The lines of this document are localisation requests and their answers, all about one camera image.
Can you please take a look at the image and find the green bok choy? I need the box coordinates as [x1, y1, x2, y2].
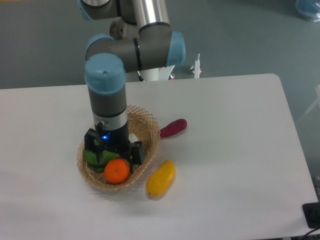
[82, 133, 140, 173]

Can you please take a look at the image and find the blue plastic bag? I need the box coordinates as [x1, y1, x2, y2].
[295, 0, 320, 22]

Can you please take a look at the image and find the white stand leg with foot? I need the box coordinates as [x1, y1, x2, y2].
[190, 53, 202, 79]

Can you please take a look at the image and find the yellow mango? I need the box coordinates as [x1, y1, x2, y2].
[145, 160, 176, 198]

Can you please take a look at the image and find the black device at edge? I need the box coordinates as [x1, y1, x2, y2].
[302, 202, 320, 229]

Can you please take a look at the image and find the orange fruit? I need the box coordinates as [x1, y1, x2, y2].
[104, 158, 130, 185]

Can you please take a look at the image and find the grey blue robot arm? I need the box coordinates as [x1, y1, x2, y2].
[77, 0, 186, 167]

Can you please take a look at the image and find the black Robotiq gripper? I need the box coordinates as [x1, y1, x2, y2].
[83, 122, 146, 173]

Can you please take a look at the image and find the purple sweet potato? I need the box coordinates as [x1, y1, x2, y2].
[160, 118, 188, 138]

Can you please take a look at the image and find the woven wicker basket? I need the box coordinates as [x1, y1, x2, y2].
[77, 105, 160, 191]

